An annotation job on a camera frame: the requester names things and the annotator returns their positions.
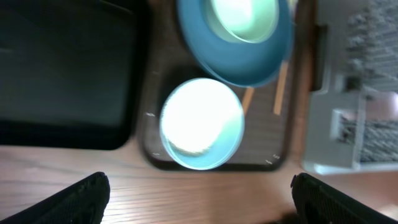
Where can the black plastic tray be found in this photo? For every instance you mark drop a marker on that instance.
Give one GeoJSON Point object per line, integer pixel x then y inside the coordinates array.
{"type": "Point", "coordinates": [71, 72]}

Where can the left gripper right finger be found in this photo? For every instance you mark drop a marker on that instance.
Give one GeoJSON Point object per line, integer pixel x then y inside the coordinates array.
{"type": "Point", "coordinates": [318, 203]}

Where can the brown serving tray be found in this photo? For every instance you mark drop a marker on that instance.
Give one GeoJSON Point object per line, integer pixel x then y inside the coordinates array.
{"type": "Point", "coordinates": [266, 141]}

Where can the blue plate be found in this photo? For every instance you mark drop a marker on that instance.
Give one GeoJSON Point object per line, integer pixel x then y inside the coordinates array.
{"type": "Point", "coordinates": [239, 64]}

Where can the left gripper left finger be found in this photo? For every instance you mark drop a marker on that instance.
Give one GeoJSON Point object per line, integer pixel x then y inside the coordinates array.
{"type": "Point", "coordinates": [83, 202]}

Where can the grey dishwasher rack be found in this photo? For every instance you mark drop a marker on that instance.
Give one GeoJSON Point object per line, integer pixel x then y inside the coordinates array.
{"type": "Point", "coordinates": [352, 113]}

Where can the light blue rice bowl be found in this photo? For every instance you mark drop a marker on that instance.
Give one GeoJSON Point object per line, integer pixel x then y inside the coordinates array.
{"type": "Point", "coordinates": [201, 124]}

